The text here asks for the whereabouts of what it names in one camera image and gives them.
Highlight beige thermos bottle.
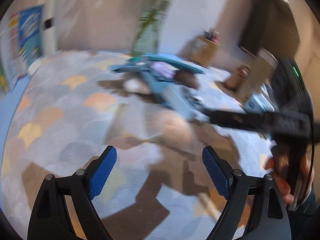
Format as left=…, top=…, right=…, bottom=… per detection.
left=236, top=48, right=278, bottom=103

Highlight pens in holder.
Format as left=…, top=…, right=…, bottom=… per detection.
left=203, top=28, right=220, bottom=43

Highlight black wall television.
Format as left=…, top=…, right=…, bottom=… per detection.
left=238, top=0, right=300, bottom=57

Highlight light blue pouch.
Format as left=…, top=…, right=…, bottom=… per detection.
left=142, top=72, right=196, bottom=121

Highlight woven pen holder basket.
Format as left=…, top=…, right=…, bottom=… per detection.
left=189, top=35, right=220, bottom=68

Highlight stack of books and magazines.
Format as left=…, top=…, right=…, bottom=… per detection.
left=1, top=5, right=43, bottom=90

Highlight clear zip bag pink item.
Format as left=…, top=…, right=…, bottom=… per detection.
left=145, top=104, right=195, bottom=153

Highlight purple soft pouch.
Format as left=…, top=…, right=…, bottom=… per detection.
left=150, top=61, right=175, bottom=79

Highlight teal folded cloth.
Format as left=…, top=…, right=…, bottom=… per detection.
left=109, top=54, right=204, bottom=74

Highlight person's right hand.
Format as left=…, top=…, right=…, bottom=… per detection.
left=263, top=152, right=315, bottom=205

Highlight blue tissue pack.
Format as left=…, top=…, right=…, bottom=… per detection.
left=243, top=93, right=278, bottom=113

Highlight glass vase with green branches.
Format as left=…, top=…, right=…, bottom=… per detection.
left=131, top=0, right=171, bottom=56

